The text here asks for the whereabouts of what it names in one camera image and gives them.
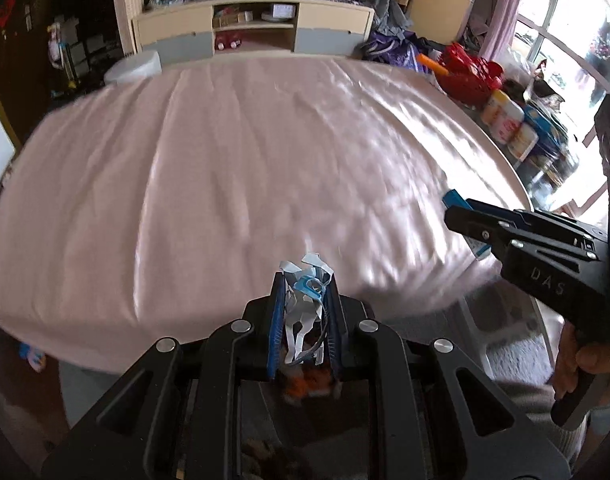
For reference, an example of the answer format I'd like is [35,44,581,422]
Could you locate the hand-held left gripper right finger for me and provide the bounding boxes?
[325,277,572,480]

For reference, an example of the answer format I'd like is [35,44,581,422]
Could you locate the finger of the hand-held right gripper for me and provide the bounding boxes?
[445,206,598,261]
[444,189,606,241]

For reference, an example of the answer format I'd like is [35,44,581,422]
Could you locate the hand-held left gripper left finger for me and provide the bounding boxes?
[41,271,290,480]

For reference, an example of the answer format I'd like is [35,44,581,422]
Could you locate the orange wrapper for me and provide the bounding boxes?
[282,367,336,403]

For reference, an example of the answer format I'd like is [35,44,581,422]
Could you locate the torn white blue wrapper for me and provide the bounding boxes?
[279,252,336,366]

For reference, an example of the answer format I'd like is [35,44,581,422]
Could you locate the person's right hand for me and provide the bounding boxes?
[554,322,610,401]

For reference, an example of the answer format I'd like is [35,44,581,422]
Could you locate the cream wipes canister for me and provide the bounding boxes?
[507,122,540,161]

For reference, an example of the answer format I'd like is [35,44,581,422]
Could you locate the pink print wipes canister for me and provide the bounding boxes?
[492,105,526,145]

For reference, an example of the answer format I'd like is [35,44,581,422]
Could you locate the yellow lid wipes canister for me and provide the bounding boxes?
[481,89,510,131]

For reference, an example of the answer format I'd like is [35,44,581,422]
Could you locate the blue carton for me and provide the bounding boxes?
[522,102,568,161]

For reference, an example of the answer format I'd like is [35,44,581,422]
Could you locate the red plastic basket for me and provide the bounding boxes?
[437,42,506,106]

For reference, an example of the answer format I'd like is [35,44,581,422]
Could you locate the orange stick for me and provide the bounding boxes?
[417,52,450,77]

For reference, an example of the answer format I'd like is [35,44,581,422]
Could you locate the purple bag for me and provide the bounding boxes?
[360,30,436,71]

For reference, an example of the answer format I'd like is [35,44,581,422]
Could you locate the pink tablecloth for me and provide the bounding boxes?
[0,55,533,376]

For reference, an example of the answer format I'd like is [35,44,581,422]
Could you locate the pink curtain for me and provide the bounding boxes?
[477,0,536,61]

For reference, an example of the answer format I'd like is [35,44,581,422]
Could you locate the grey clothes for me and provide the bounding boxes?
[357,0,410,36]

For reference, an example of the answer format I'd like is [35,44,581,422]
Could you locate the window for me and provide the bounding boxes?
[515,0,610,111]

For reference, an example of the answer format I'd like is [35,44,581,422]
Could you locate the beige grey media cabinet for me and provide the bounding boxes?
[131,0,376,66]

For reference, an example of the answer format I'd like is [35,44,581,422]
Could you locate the blue pink slipper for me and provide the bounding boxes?
[17,342,48,373]

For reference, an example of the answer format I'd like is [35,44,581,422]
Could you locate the small cardboard box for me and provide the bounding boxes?
[214,7,253,28]

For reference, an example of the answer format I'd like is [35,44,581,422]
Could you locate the white round stool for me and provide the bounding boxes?
[104,52,163,86]

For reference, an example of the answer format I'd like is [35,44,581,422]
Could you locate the spray bottle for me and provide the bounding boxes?
[47,22,78,86]

